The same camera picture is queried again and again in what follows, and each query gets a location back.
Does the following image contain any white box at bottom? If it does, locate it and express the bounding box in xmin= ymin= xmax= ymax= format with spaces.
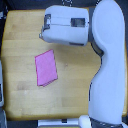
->
xmin=38 ymin=118 xmax=80 ymax=128

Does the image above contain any pink cloth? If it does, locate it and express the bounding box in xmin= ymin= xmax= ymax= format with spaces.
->
xmin=35 ymin=50 xmax=58 ymax=87

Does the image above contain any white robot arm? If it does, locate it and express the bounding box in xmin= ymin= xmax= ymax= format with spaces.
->
xmin=40 ymin=0 xmax=128 ymax=128

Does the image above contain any grey object left edge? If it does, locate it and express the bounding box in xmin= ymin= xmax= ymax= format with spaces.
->
xmin=0 ymin=60 xmax=4 ymax=107

